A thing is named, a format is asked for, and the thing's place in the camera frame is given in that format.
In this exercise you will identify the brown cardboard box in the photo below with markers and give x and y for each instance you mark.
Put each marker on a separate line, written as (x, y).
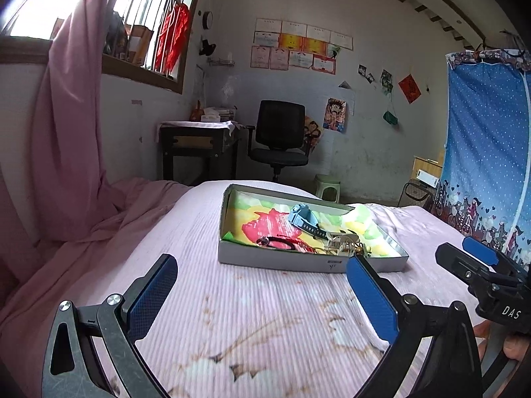
(427, 163)

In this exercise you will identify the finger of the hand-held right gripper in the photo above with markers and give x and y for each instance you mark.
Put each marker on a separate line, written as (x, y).
(454, 259)
(481, 251)

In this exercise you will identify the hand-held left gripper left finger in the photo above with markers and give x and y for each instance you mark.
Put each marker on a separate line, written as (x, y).
(151, 296)

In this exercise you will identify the blue wristwatch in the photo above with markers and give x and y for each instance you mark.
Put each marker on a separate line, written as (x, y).
(300, 215)

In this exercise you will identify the black office chair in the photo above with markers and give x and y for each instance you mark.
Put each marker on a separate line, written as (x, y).
(280, 122)

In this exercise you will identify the barred window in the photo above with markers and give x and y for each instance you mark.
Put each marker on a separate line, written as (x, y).
(141, 78)

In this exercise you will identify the blue printed curtain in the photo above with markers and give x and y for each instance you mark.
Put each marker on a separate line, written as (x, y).
(485, 132)

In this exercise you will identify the orange toy figure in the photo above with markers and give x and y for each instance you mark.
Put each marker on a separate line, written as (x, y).
(196, 112)

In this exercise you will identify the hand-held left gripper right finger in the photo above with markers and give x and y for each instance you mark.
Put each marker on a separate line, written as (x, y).
(371, 298)

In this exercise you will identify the red diamond paper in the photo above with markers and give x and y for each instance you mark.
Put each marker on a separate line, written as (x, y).
(410, 88)

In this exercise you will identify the orange carton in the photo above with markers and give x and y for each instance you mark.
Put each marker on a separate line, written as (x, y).
(140, 43)

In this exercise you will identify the brown hair clip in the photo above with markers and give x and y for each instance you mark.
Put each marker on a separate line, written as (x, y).
(363, 251)

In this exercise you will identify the straw hat cartoon poster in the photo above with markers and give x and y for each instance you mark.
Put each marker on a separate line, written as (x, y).
(335, 116)

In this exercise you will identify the person's right hand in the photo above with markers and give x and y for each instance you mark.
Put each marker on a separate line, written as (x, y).
(516, 350)

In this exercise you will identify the round wall clock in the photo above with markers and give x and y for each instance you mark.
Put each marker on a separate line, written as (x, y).
(207, 20)

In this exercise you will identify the red hanging decoration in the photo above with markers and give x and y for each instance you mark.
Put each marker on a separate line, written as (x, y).
(174, 37)

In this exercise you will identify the pile of desk papers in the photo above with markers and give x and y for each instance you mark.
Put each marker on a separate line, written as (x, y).
(218, 115)

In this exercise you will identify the group of wall certificates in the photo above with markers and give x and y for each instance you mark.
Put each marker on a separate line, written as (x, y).
(290, 41)

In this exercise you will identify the green hanging bag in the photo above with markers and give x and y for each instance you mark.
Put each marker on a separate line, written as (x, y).
(390, 118)

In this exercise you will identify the colourful printed cloth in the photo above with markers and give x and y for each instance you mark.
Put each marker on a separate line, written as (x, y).
(257, 211)

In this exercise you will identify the dark wooden desk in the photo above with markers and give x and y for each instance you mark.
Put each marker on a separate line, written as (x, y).
(195, 141)

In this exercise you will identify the cartoon children poster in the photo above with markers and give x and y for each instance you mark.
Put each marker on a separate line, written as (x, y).
(314, 132)

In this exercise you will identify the pink curtain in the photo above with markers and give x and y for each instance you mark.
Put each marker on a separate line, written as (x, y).
(74, 132)

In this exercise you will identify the metal wall shelf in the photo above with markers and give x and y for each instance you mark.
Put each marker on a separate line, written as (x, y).
(221, 62)

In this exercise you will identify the green wall picture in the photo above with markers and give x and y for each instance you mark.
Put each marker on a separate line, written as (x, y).
(386, 81)

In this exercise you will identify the green plastic stool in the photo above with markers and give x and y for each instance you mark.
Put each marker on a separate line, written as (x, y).
(327, 182)

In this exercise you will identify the white cardboard box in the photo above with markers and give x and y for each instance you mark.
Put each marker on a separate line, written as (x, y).
(282, 262)

